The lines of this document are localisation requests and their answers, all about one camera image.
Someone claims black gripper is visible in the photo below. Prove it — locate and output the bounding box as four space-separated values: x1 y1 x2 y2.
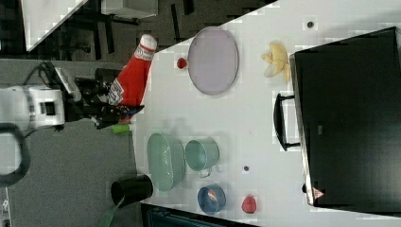
63 68 145 130

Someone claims red plush ketchup bottle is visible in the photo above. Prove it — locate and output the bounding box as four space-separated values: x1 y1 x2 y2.
107 34 157 123

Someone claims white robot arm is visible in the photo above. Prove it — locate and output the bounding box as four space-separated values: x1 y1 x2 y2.
1 62 144 131

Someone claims green cylinder object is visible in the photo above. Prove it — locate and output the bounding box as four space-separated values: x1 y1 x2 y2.
112 124 131 134

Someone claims red plush strawberry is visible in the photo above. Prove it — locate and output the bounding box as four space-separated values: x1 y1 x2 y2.
177 58 187 69

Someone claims green oval colander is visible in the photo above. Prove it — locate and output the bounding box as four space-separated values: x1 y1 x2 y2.
147 132 185 192

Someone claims white side table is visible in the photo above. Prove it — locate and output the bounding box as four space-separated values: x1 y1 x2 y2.
21 0 89 52

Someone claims black round container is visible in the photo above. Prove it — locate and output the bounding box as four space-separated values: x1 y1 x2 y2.
111 175 153 207

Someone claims green metal cup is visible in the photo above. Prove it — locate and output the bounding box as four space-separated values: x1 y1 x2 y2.
184 137 219 178

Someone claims lilac round plate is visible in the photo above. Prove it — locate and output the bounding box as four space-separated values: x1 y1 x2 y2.
187 26 239 96

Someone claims orange plush toy in bowl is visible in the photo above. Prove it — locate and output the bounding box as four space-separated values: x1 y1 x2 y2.
207 189 218 202

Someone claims blue bowl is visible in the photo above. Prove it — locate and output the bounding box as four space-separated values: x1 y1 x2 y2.
198 184 226 216

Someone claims yellow plush peeled banana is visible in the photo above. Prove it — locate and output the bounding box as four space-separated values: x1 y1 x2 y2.
261 42 290 82

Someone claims green strap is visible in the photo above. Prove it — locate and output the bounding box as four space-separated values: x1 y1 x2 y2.
97 195 126 227

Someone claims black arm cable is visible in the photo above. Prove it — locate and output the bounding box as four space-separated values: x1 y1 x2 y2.
0 122 32 187

